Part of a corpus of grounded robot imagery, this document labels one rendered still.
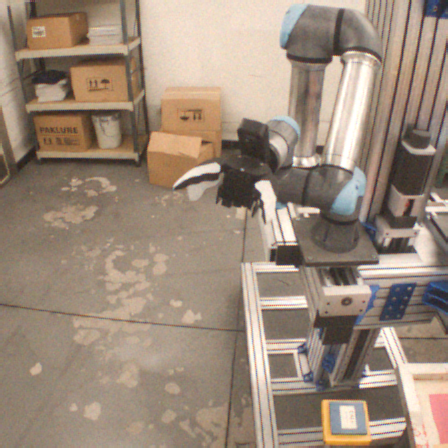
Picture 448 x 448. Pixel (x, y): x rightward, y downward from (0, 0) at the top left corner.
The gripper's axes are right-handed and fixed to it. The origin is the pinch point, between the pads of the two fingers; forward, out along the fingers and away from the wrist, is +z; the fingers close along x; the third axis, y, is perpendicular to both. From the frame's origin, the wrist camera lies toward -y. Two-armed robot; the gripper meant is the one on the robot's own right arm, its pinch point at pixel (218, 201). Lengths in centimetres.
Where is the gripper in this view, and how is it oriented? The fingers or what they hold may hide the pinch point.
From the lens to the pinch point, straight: 58.4
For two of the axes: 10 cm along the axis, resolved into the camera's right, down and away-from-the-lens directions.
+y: -1.2, 7.7, 6.2
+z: -4.1, 5.3, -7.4
